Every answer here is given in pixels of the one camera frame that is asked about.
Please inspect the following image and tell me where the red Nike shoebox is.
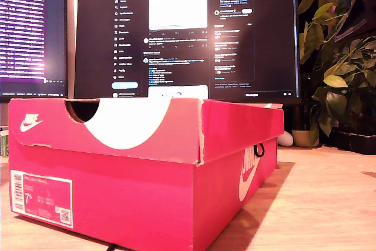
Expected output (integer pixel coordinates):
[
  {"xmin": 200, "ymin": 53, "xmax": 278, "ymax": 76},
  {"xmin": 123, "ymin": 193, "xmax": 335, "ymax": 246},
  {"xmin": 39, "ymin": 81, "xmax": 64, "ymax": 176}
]
[{"xmin": 8, "ymin": 97, "xmax": 285, "ymax": 251}]

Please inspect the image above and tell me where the green patterned box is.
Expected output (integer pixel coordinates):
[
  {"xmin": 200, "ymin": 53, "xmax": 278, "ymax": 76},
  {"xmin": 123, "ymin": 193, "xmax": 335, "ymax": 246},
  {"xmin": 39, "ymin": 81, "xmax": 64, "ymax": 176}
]
[{"xmin": 0, "ymin": 133, "xmax": 9, "ymax": 158}]

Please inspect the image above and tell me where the green leafy houseplant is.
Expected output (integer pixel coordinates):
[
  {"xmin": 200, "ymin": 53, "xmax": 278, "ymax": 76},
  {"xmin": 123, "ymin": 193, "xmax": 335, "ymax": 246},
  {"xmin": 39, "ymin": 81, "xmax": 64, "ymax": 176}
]
[{"xmin": 297, "ymin": 0, "xmax": 376, "ymax": 146}]

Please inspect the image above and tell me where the black rectangular planter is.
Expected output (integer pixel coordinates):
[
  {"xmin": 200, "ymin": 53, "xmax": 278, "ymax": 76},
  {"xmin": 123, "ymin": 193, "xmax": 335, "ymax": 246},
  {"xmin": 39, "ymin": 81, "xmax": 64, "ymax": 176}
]
[{"xmin": 323, "ymin": 129, "xmax": 376, "ymax": 156}]

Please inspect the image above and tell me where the small cream plant pot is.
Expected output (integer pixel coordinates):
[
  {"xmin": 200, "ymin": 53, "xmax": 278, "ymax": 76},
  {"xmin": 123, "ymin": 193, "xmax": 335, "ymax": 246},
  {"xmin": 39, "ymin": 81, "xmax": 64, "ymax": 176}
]
[{"xmin": 291, "ymin": 129, "xmax": 320, "ymax": 148}]

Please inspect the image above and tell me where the white game controller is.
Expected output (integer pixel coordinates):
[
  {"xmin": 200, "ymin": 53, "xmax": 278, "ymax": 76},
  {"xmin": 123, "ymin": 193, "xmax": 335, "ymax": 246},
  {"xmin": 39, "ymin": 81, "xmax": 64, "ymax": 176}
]
[{"xmin": 277, "ymin": 130, "xmax": 294, "ymax": 148}]

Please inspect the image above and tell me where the wide black Huawei monitor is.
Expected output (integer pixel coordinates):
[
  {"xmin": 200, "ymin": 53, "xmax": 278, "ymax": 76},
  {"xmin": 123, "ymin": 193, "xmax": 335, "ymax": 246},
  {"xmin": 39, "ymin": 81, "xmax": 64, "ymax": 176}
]
[{"xmin": 73, "ymin": 0, "xmax": 302, "ymax": 106}]

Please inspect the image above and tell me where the computer monitor with purple terminal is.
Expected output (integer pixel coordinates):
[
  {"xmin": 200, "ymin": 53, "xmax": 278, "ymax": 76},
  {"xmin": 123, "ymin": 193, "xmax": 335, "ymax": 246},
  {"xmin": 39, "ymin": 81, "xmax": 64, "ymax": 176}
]
[{"xmin": 0, "ymin": 0, "xmax": 69, "ymax": 104}]

